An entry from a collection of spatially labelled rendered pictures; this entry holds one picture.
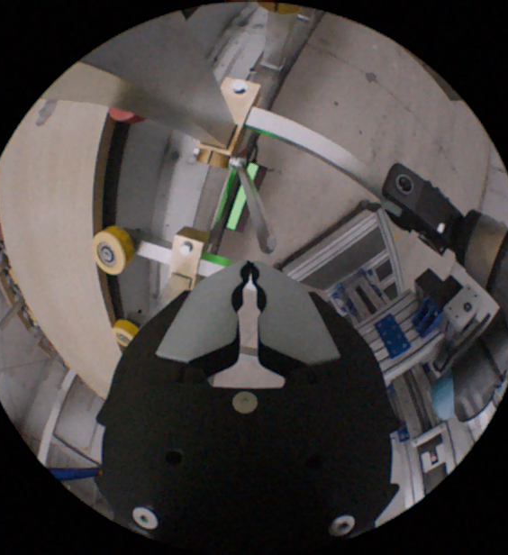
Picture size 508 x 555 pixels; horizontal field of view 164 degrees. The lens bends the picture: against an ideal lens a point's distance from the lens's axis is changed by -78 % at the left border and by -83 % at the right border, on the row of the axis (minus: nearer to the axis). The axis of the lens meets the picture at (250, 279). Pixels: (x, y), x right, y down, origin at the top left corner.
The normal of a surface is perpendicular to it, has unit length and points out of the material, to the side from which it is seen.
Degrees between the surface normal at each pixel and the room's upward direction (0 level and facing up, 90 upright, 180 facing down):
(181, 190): 0
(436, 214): 32
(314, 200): 0
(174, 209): 0
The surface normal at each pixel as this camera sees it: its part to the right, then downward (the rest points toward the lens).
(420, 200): -0.49, 0.29
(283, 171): -0.01, 0.56
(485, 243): -0.99, -0.13
